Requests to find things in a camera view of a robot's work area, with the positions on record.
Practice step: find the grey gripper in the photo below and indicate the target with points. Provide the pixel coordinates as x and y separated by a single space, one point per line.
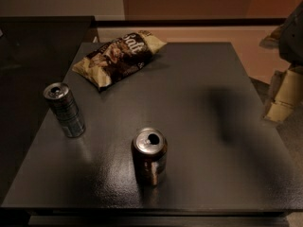
293 42

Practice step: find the orange soda can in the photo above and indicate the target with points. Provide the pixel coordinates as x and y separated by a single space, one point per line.
149 149

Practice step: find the slim redbull can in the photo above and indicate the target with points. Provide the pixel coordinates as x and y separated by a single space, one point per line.
63 105

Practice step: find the brown salt chip bag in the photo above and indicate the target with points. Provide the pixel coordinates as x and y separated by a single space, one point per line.
118 58

